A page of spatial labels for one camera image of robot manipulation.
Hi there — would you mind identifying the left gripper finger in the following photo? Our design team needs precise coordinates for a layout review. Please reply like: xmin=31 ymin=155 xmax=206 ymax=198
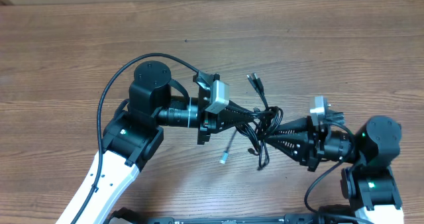
xmin=217 ymin=116 xmax=254 ymax=133
xmin=226 ymin=101 xmax=260 ymax=118

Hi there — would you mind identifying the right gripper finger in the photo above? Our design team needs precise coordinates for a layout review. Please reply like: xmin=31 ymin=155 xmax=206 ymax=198
xmin=275 ymin=117 xmax=311 ymax=134
xmin=266 ymin=133 xmax=309 ymax=161

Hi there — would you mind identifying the thick black USB cable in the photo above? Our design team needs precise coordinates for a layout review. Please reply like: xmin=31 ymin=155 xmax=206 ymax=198
xmin=235 ymin=72 xmax=285 ymax=171

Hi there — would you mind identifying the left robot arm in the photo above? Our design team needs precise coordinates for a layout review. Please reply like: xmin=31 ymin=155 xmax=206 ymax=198
xmin=58 ymin=60 xmax=258 ymax=223

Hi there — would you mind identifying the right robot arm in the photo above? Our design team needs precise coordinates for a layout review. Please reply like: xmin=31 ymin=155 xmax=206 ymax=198
xmin=265 ymin=116 xmax=404 ymax=223

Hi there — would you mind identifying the left camera cable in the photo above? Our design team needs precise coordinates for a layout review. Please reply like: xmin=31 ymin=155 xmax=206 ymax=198
xmin=70 ymin=52 xmax=201 ymax=224

